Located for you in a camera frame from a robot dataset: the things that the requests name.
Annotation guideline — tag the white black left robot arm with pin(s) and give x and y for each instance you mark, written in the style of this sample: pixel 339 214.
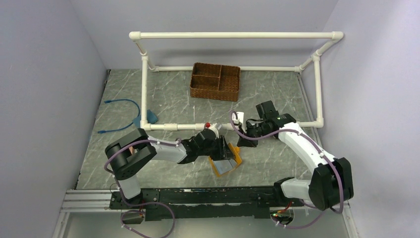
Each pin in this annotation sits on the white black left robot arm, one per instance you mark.
pixel 128 155

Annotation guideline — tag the teal blue pouch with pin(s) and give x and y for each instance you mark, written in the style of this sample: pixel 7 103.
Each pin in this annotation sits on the teal blue pouch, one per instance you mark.
pixel 151 118

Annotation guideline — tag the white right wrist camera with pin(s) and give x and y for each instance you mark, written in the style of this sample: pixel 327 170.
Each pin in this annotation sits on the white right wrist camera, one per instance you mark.
pixel 240 117

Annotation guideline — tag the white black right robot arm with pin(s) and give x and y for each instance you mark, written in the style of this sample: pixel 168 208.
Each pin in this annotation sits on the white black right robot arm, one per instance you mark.
pixel 331 181

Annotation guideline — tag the orange card holder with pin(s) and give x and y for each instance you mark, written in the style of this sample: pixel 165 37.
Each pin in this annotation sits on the orange card holder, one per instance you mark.
pixel 236 151

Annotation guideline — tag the white PVC pipe frame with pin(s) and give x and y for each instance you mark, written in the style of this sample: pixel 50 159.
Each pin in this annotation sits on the white PVC pipe frame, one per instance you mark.
pixel 136 36

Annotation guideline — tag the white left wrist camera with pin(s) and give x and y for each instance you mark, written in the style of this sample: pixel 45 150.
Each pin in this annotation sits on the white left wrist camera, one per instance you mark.
pixel 215 127

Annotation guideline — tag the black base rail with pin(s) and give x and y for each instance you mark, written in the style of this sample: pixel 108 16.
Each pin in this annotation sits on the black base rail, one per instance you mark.
pixel 209 202

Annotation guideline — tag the brown woven wicker basket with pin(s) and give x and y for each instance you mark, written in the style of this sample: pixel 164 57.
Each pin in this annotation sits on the brown woven wicker basket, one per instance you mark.
pixel 215 81

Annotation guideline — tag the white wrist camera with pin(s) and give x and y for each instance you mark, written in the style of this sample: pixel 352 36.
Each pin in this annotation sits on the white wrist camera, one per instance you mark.
pixel 215 127
pixel 240 117

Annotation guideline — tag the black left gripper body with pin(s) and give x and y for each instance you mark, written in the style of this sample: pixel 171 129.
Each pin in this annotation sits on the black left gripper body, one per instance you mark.
pixel 216 150

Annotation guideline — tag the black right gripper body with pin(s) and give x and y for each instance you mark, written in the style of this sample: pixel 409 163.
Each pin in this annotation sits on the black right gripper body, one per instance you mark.
pixel 256 130

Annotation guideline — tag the aluminium extrusion frame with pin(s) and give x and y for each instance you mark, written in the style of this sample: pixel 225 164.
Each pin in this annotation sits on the aluminium extrusion frame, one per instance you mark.
pixel 86 214

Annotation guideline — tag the blue credit cards stack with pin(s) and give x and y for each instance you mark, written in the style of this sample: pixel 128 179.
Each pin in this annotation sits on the blue credit cards stack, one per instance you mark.
pixel 224 166

